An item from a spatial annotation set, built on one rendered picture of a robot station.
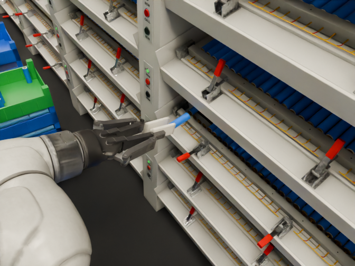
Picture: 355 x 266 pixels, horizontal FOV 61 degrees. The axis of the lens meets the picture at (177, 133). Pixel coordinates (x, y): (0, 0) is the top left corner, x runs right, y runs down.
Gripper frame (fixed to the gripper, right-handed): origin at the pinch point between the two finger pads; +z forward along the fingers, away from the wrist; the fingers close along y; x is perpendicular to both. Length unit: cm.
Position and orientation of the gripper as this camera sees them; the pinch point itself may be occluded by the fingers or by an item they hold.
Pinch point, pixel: (159, 128)
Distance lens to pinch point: 70.5
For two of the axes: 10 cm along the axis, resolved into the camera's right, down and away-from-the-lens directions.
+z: 7.5, -2.3, 6.2
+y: -6.1, -5.9, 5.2
